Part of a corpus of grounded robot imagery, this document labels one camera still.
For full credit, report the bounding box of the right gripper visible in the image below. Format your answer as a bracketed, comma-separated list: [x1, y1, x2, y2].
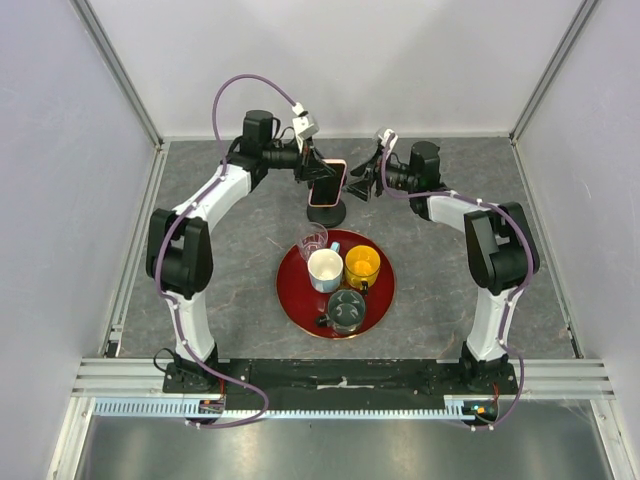
[340, 149, 417, 205]

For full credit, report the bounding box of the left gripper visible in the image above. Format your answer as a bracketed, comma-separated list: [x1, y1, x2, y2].
[264, 137, 337, 186]

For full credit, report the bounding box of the pink smartphone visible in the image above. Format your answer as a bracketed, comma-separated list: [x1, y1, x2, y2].
[308, 159, 347, 208]

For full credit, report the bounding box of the black phone stand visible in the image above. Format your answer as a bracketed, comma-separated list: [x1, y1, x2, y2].
[306, 200, 347, 229]

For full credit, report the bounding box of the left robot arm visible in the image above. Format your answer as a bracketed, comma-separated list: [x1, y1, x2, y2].
[146, 104, 338, 393]

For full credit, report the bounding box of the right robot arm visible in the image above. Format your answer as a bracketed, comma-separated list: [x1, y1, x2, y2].
[344, 129, 540, 394]

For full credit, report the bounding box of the clear glass cup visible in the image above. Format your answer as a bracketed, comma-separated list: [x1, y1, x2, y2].
[296, 222, 328, 262]

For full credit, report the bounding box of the yellow cup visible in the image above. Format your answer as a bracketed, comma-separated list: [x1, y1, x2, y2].
[344, 245, 381, 294]

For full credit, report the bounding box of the white mug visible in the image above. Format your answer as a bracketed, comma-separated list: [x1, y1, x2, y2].
[307, 242, 344, 294]

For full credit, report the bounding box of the dark glass mug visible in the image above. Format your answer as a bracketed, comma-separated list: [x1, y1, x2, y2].
[315, 289, 367, 336]

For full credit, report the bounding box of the round red tray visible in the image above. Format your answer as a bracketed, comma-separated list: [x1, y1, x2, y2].
[276, 229, 396, 340]

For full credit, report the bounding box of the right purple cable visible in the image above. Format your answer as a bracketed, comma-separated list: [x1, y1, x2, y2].
[380, 130, 526, 433]

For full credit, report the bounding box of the purple cable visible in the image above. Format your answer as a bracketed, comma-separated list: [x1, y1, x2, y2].
[152, 74, 306, 430]
[380, 130, 526, 433]

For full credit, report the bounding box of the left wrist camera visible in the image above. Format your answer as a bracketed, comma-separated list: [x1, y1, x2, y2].
[291, 102, 319, 152]

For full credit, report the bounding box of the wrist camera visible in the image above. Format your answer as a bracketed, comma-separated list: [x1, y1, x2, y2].
[374, 127, 398, 159]
[291, 102, 319, 152]

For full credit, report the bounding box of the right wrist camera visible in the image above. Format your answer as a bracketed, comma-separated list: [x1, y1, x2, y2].
[374, 127, 398, 159]

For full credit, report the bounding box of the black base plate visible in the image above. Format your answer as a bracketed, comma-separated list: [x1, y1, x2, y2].
[162, 357, 521, 407]

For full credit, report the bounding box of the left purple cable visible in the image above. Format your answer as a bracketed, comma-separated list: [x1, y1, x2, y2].
[152, 74, 306, 430]

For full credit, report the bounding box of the cable duct rail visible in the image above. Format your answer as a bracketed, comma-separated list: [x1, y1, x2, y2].
[93, 397, 490, 421]

